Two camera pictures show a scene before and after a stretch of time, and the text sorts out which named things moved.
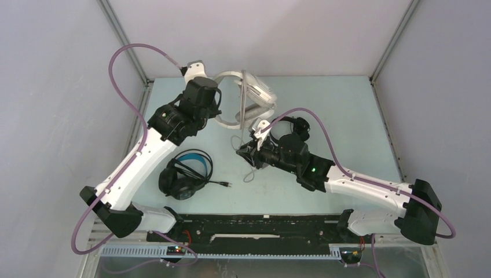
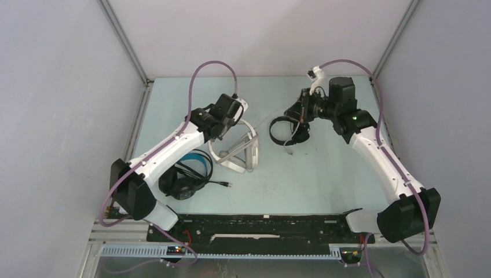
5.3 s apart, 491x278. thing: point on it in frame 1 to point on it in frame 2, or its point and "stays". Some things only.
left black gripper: (213, 110) to (230, 123)
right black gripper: (250, 153) to (299, 110)
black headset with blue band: (186, 172) stays
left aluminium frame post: (109, 10) stays
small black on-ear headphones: (300, 127) stays
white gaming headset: (258, 100) to (242, 157)
